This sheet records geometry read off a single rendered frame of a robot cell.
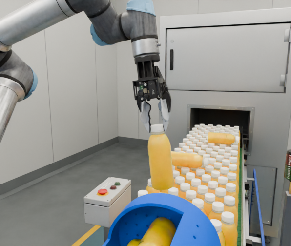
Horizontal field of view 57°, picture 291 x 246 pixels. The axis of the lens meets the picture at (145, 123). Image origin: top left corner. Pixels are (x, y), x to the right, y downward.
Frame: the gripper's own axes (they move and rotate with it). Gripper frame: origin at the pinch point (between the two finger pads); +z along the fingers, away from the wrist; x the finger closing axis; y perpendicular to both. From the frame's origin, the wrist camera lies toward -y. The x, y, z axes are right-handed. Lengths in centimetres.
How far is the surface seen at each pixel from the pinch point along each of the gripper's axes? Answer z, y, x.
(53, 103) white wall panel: -21, -275, -220
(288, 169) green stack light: 22, -26, 39
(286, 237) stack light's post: 49, -28, 37
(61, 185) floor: 91, -233, -199
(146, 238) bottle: 22.3, 21.8, -0.4
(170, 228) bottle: 23.4, 14.7, 3.8
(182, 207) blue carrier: 17.7, 15.6, 7.4
